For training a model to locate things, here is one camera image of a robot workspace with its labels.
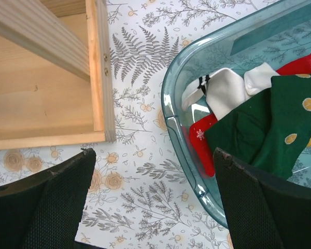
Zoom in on teal plastic basin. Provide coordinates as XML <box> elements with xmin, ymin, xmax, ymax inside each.
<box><xmin>161</xmin><ymin>1</ymin><xmax>311</xmax><ymax>226</ymax></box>

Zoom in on white striped sock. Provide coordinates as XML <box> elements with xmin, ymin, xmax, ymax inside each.
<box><xmin>181</xmin><ymin>74</ymin><xmax>210</xmax><ymax>111</ymax></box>

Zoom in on dark green sock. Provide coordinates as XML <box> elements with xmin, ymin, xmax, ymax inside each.
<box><xmin>205</xmin><ymin>89</ymin><xmax>272</xmax><ymax>164</ymax></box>

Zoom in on floral table mat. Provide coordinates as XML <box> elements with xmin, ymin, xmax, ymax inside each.
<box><xmin>0</xmin><ymin>0</ymin><xmax>311</xmax><ymax>249</ymax></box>

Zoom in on wooden clothes rack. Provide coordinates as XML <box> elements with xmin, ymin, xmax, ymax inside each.
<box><xmin>0</xmin><ymin>1</ymin><xmax>116</xmax><ymax>150</ymax></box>

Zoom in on red snowflake sock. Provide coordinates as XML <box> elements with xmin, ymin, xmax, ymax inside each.
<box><xmin>189</xmin><ymin>113</ymin><xmax>217</xmax><ymax>177</ymax></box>

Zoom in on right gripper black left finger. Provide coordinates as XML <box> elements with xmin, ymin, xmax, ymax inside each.
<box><xmin>0</xmin><ymin>148</ymin><xmax>96</xmax><ymax>248</ymax></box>

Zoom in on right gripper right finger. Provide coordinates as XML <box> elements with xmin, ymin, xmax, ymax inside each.
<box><xmin>214</xmin><ymin>148</ymin><xmax>311</xmax><ymax>248</ymax></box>

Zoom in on green dotted penguin sock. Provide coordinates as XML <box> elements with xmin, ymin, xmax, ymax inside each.
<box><xmin>252</xmin><ymin>74</ymin><xmax>311</xmax><ymax>179</ymax></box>

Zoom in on red bear sock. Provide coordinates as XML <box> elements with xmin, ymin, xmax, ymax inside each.
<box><xmin>276</xmin><ymin>54</ymin><xmax>311</xmax><ymax>75</ymax></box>

